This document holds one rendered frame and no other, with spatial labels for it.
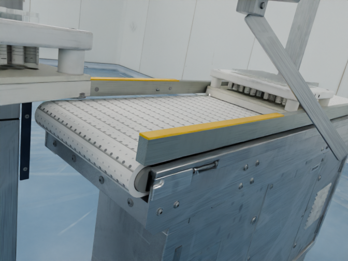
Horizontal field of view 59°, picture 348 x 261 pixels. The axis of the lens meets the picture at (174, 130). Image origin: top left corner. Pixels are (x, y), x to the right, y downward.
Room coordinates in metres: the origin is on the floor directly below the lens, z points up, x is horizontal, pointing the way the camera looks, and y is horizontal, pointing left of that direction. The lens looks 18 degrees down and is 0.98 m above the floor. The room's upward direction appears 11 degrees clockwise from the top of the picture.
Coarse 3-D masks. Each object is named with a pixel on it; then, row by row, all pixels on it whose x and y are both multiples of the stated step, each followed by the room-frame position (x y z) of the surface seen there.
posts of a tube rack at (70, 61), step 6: (60, 54) 0.32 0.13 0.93; (66, 54) 0.32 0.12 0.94; (72, 54) 0.32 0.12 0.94; (78, 54) 0.32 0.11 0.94; (84, 54) 0.34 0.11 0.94; (60, 60) 0.32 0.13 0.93; (66, 60) 0.32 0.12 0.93; (72, 60) 0.32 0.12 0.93; (78, 60) 0.33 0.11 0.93; (60, 66) 0.32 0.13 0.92; (66, 66) 0.32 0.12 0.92; (72, 66) 0.32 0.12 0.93; (78, 66) 0.33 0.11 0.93; (60, 72) 0.32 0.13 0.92; (66, 72) 0.32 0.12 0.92; (72, 72) 0.32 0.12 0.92; (78, 72) 0.33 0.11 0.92
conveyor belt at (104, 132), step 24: (168, 96) 0.71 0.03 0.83; (192, 96) 0.77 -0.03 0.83; (336, 96) 1.39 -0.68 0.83; (48, 120) 0.45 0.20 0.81; (72, 120) 0.43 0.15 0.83; (96, 120) 0.44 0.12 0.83; (120, 120) 0.46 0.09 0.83; (144, 120) 0.49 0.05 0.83; (168, 120) 0.52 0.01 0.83; (192, 120) 0.54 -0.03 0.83; (216, 120) 0.58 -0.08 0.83; (72, 144) 0.40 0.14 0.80; (96, 144) 0.37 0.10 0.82; (120, 144) 0.37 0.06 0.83; (96, 168) 0.37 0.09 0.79; (120, 168) 0.33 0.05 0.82
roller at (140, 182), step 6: (144, 168) 0.33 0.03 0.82; (150, 168) 0.33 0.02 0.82; (138, 174) 0.32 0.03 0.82; (144, 174) 0.32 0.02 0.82; (150, 174) 0.33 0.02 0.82; (138, 180) 0.32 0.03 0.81; (144, 180) 0.33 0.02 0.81; (150, 180) 0.33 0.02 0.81; (138, 186) 0.32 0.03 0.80; (144, 186) 0.33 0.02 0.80; (150, 186) 0.33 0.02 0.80; (144, 192) 0.33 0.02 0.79
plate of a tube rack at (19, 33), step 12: (0, 24) 0.25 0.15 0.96; (12, 24) 0.26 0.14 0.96; (24, 24) 0.27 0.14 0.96; (36, 24) 0.28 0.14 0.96; (0, 36) 0.25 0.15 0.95; (12, 36) 0.26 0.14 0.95; (24, 36) 0.27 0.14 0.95; (36, 36) 0.28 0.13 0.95; (48, 36) 0.29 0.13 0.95; (60, 36) 0.30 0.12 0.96; (72, 36) 0.31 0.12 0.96; (84, 36) 0.33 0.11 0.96; (60, 48) 0.30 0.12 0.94; (72, 48) 0.32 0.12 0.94; (84, 48) 0.33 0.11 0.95
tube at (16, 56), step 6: (12, 12) 0.30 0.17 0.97; (18, 12) 0.30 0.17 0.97; (12, 18) 0.30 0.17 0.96; (18, 18) 0.30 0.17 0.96; (12, 48) 0.30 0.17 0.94; (18, 48) 0.30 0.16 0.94; (12, 54) 0.30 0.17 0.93; (18, 54) 0.30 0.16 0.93; (12, 60) 0.30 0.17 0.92; (18, 60) 0.30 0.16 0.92; (12, 66) 0.30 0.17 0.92; (18, 66) 0.30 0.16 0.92
